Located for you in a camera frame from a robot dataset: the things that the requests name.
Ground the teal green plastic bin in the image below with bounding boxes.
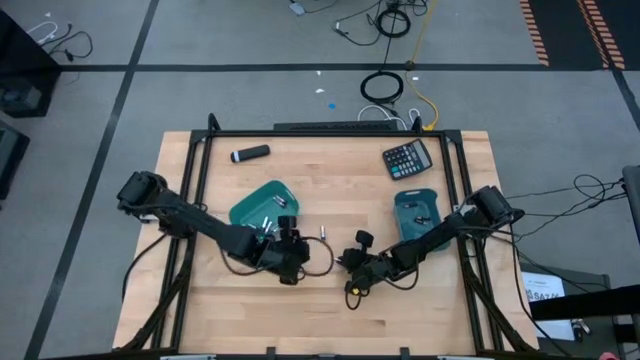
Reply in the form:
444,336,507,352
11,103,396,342
228,179,302,242

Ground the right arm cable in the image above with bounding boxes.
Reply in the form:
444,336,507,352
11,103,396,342
343,264,422,312

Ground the black desk calculator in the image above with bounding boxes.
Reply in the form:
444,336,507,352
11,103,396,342
381,138,434,182

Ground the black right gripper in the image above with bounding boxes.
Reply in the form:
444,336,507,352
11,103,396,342
339,230,396,296

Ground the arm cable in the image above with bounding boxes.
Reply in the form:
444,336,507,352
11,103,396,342
343,264,422,312
218,235,336,278

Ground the black ribbed bar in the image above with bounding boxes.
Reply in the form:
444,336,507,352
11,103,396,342
273,120,399,133

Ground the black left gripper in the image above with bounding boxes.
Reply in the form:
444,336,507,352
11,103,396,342
257,215,311,286

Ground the white paper sheet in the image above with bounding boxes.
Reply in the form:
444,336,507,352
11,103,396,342
520,271,577,342

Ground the black marker with white end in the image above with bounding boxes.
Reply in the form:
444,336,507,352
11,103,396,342
229,143,272,165

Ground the yellow hanging cable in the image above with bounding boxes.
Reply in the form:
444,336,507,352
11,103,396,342
403,0,441,133

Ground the black cart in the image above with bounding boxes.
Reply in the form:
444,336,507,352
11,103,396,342
519,164,640,360

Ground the black mat with orange stripes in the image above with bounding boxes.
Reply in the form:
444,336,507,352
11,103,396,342
518,0,640,71

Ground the white floor cable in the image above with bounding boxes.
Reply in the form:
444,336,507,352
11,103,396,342
26,20,59,46
356,103,422,132

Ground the dark equipment box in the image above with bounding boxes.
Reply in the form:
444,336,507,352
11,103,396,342
0,119,31,201

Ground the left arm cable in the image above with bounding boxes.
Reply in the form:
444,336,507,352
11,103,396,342
218,235,336,278

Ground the black cabinet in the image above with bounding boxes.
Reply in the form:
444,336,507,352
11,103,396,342
0,9,63,120

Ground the coiled black floor cable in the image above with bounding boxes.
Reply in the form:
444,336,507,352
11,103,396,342
359,70,405,106
373,5,413,40

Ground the blue-grey plastic bin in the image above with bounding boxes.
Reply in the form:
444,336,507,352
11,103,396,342
392,187,452,252

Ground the black hanging cable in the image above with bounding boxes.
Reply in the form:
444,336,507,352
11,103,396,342
381,9,400,76

